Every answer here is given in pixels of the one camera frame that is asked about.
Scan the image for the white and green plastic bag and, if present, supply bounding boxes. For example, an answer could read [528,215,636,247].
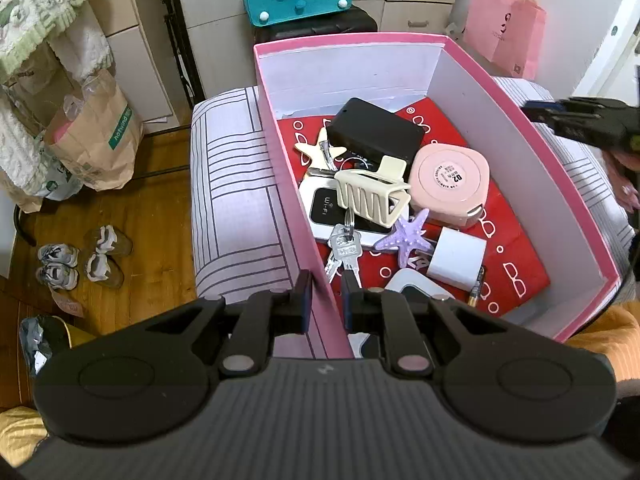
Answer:
[32,152,85,202]

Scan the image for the black clothes rack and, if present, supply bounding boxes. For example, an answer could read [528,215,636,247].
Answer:
[12,0,207,248]

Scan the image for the person's orange knitted clothing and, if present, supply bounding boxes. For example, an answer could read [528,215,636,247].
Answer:
[0,304,640,466]

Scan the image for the pink square compact case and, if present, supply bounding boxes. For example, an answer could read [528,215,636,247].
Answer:
[409,144,496,228]

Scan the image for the plain brown paper bag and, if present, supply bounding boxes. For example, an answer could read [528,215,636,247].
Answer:
[0,42,66,213]

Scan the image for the black trash bin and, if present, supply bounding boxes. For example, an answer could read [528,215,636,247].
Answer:
[19,314,73,378]

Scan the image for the pale yellow starfish hair clip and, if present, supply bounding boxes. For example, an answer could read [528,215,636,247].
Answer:
[294,127,347,171]

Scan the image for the grey and white sneaker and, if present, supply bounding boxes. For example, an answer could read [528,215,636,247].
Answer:
[36,262,80,291]
[37,244,80,267]

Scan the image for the black rectangular box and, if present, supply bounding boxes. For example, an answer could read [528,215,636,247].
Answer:
[326,97,426,167]

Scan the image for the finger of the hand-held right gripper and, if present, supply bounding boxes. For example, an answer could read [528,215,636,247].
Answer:
[520,99,573,128]

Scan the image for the person's right hand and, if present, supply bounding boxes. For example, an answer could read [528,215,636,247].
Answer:
[602,150,640,213]

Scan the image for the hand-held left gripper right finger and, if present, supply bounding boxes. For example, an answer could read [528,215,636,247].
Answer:
[341,270,507,378]

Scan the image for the purple starfish hair clip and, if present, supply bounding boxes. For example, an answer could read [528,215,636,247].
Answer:
[372,207,435,268]

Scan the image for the grey wardrobe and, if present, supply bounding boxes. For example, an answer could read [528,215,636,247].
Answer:
[95,0,471,126]

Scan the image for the small gold lipstick tube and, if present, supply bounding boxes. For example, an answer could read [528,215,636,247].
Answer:
[467,265,487,306]

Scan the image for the white portable wifi router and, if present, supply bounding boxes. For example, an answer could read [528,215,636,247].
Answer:
[299,172,396,251]

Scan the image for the silver keys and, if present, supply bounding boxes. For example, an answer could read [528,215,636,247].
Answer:
[322,210,363,291]

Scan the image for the brown paper bag green print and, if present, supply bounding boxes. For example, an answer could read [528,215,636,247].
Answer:
[44,67,146,192]

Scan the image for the brown and white slipper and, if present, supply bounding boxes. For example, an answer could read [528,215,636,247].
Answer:
[84,226,133,256]
[85,252,125,289]

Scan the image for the pink paper bag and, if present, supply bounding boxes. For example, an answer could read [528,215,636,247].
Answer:
[462,0,547,81]

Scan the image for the pink slip of paper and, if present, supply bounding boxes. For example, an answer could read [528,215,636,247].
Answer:
[50,292,83,317]

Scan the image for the pink cardboard box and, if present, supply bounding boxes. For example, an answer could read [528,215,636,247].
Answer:
[252,32,623,361]

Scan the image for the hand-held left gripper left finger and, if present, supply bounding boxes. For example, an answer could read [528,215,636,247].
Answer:
[142,269,314,378]

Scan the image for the white charger plug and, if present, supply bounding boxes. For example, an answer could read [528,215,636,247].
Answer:
[426,226,487,291]

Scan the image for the cream hair claw clip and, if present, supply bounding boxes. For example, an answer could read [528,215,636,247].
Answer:
[334,155,412,226]

